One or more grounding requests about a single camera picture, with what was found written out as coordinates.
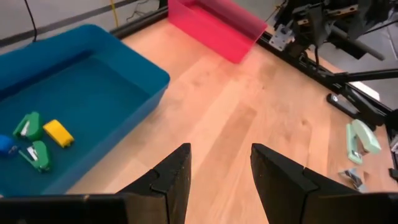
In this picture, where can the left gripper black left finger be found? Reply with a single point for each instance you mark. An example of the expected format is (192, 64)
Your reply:
(168, 193)

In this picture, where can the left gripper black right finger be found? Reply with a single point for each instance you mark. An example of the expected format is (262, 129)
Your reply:
(286, 193)

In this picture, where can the blue stapler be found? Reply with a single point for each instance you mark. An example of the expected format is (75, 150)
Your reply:
(6, 144)

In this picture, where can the pale aqua stapler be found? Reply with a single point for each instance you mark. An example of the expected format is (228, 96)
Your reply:
(367, 137)

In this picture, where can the yellow stapler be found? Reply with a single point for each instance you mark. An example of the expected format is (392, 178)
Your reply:
(57, 132)

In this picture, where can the green stapler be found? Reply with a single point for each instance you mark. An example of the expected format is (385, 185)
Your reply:
(34, 124)
(43, 154)

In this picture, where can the black bar-shaped device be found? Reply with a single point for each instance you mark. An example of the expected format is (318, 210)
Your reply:
(340, 104)

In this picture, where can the blue plastic bin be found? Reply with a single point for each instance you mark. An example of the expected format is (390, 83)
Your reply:
(93, 102)

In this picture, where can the pink plastic bin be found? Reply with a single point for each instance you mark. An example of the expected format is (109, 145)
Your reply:
(214, 34)

